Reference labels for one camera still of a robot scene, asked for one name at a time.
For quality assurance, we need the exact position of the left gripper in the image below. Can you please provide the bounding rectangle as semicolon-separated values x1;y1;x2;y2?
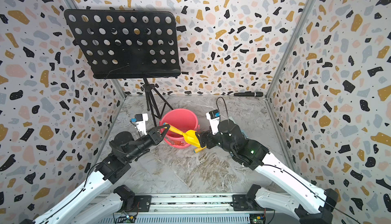
125;124;170;165

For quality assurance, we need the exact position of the teal rake yellow handle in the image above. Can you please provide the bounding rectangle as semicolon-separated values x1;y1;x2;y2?
193;147;206;153

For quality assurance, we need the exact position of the yellow toy shovel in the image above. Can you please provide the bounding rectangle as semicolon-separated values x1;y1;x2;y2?
170;125;200;147

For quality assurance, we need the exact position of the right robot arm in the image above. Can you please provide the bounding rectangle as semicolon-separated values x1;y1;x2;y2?
195;120;338;224

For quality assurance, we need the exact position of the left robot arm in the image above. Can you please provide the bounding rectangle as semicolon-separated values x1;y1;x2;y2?
21;124;170;224

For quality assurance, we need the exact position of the pink plastic bucket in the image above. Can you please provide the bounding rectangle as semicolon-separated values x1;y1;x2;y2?
159;109;200;149

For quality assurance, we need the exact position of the black microphone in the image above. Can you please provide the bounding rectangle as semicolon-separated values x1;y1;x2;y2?
234;92;264;97

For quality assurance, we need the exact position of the left circuit board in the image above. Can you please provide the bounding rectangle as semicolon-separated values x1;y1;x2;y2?
113;214;136;224

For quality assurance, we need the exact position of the circuit board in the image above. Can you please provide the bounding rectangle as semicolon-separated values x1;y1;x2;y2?
249;214;266;224
113;214;136;224

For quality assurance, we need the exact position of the right circuit board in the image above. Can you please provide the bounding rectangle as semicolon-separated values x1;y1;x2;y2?
249;214;266;224

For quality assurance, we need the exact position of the black perforated music stand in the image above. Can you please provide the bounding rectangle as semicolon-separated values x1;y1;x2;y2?
64;9;181;121

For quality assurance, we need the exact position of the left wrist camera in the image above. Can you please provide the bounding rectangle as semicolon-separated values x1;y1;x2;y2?
130;113;148;137

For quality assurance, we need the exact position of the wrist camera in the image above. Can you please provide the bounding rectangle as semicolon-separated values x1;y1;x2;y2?
130;113;148;137
206;109;220;135

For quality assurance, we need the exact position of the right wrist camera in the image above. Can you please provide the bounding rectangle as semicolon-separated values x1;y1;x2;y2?
206;109;220;135

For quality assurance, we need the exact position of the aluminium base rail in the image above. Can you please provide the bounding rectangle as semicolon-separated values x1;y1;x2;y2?
59;191;321;224

